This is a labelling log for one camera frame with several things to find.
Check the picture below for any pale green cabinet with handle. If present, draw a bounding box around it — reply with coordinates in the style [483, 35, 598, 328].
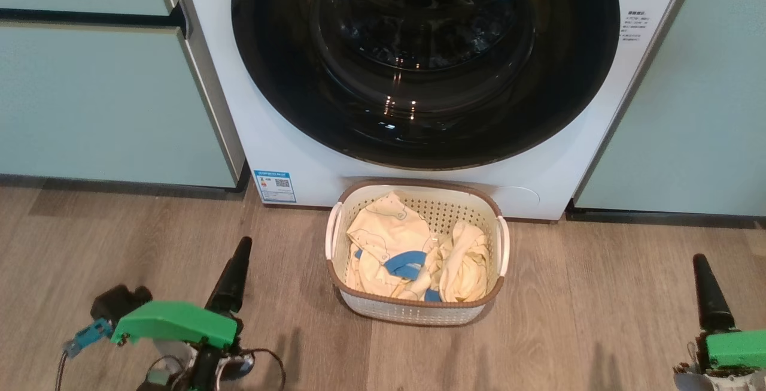
[0, 0, 246, 192]

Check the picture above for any teal left cable connector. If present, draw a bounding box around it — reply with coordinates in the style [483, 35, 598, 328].
[65, 318, 114, 359]

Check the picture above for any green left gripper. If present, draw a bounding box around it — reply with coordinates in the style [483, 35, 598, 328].
[111, 237, 255, 391]

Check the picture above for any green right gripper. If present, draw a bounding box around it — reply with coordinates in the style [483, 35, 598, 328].
[673, 253, 766, 378]

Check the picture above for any small printed text sticker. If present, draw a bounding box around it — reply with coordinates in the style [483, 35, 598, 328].
[621, 11, 651, 44]

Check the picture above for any white front-load washing machine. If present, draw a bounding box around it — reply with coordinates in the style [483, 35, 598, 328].
[153, 0, 704, 224]

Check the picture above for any white laundry basket brown rim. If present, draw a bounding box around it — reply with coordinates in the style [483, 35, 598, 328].
[325, 178, 510, 327]

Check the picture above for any round black glass washer door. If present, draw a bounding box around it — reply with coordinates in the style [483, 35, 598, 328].
[230, 0, 621, 171]

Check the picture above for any looped black left gripper cable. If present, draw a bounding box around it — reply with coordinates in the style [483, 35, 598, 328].
[239, 348, 287, 391]

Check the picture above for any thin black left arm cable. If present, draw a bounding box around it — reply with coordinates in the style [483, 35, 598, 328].
[55, 349, 75, 391]

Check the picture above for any blue energy label sticker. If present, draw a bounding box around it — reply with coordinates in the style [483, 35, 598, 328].
[253, 169, 297, 204]

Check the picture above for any cream garment with blue collar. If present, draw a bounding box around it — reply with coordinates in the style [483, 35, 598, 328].
[346, 192, 442, 302]

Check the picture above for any black cabinet bar handle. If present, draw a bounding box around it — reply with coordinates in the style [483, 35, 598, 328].
[0, 0, 192, 40]

